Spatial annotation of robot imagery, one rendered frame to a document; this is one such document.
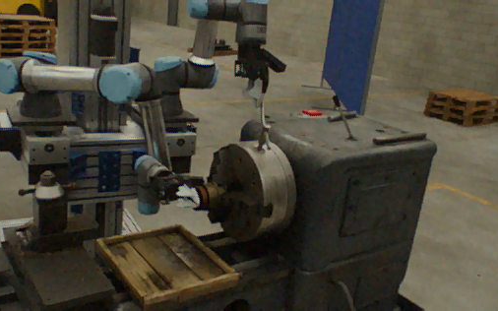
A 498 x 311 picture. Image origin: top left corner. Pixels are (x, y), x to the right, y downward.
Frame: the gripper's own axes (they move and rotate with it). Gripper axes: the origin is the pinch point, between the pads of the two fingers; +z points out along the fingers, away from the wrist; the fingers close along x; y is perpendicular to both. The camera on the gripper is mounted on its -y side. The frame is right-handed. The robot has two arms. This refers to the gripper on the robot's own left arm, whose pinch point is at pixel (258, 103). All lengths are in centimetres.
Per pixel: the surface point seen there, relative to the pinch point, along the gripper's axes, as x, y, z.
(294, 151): 10.8, -6.6, 14.2
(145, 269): -1, 40, 47
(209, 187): 3.6, 20.6, 24.3
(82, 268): 7, 60, 40
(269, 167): 13.8, 5.9, 18.0
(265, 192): 16.7, 9.4, 24.5
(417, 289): -55, -172, 125
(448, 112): -368, -672, 50
